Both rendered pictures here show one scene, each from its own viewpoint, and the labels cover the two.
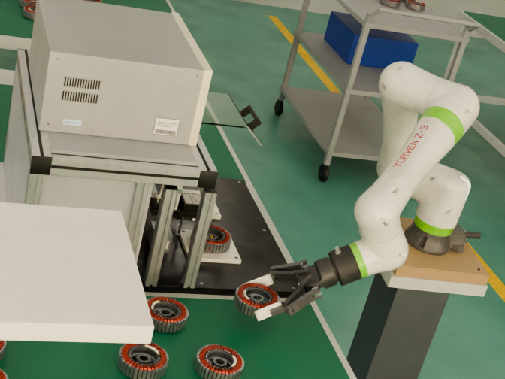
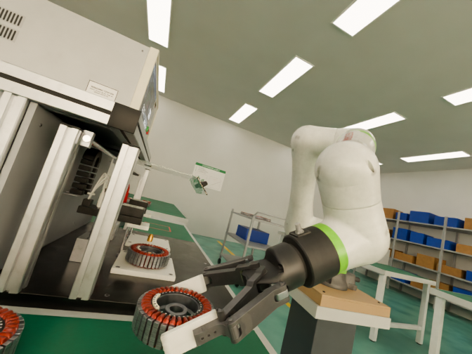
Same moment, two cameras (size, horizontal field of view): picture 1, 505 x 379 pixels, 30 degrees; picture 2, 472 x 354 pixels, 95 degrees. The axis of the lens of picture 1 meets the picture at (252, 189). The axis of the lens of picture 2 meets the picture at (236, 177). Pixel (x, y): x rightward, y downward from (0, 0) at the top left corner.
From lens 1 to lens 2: 2.00 m
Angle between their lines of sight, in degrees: 33
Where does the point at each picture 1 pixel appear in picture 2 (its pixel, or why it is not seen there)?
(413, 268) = (334, 298)
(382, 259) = (366, 239)
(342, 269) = (313, 253)
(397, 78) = (307, 128)
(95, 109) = (9, 47)
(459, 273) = (369, 304)
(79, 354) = not seen: outside the picture
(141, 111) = (71, 68)
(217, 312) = (105, 343)
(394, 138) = (302, 189)
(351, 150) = not seen: hidden behind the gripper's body
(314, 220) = not seen: hidden behind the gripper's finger
